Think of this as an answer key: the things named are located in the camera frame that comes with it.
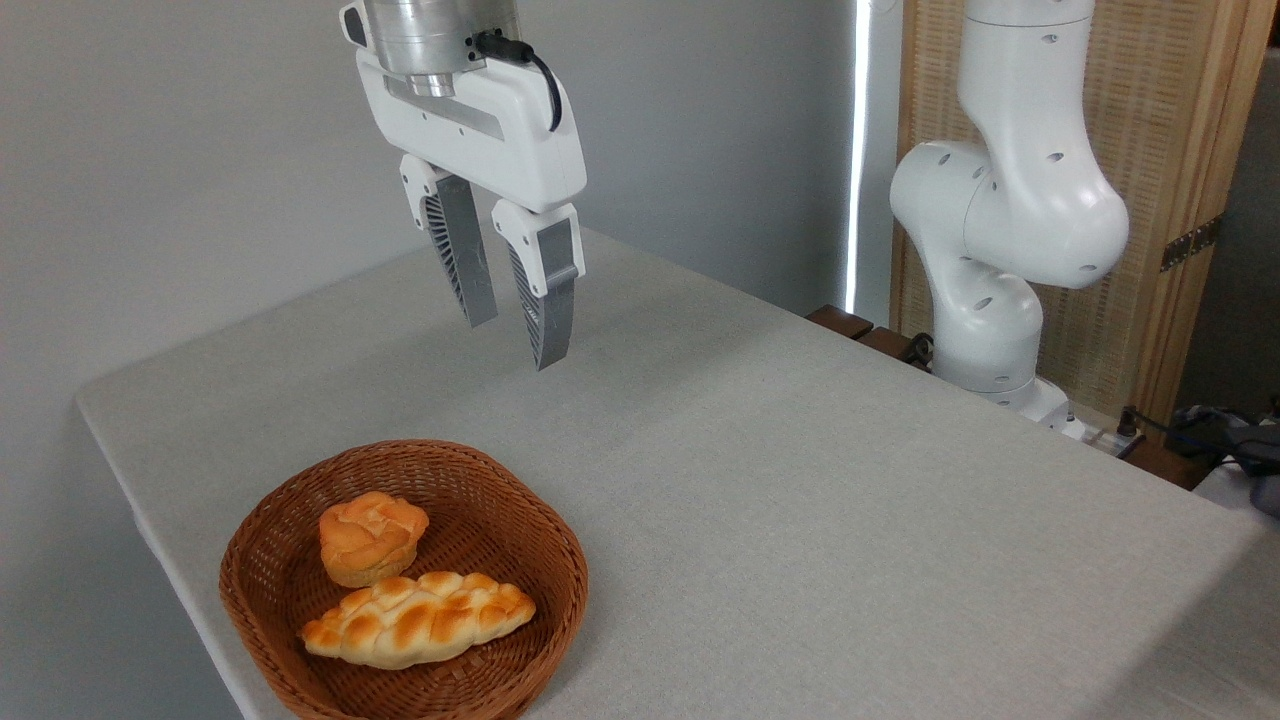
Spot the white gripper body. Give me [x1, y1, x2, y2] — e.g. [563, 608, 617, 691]
[355, 45, 588, 215]

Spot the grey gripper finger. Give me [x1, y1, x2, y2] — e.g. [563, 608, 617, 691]
[490, 198, 586, 372]
[400, 153, 499, 329]

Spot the round orange bread roll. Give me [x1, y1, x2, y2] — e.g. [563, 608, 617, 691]
[319, 491, 431, 589]

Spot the braided bread loaf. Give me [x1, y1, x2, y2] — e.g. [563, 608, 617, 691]
[300, 571, 537, 671]

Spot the brown wicker basket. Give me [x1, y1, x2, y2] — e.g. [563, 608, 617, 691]
[219, 439, 589, 720]

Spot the dark wooden base board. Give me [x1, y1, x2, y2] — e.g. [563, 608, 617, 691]
[806, 304, 1213, 491]

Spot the grey tablecloth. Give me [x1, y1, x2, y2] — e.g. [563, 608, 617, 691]
[75, 225, 1266, 720]

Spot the white vertical light strip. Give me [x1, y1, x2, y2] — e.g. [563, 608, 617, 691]
[845, 0, 872, 316]

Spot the white power strip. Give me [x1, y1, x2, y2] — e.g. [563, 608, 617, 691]
[1075, 420, 1146, 459]

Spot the wooden rattan folding screen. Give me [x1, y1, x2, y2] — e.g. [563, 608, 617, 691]
[890, 0, 1280, 431]

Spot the metal screen hinge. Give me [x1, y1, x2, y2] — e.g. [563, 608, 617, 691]
[1160, 215, 1223, 273]

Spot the dark grey bag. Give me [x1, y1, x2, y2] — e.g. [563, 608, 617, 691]
[1165, 400, 1280, 517]

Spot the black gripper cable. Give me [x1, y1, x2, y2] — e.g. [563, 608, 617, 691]
[472, 30, 564, 133]

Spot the black plug with cable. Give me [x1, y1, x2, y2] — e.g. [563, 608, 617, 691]
[1115, 405, 1280, 473]

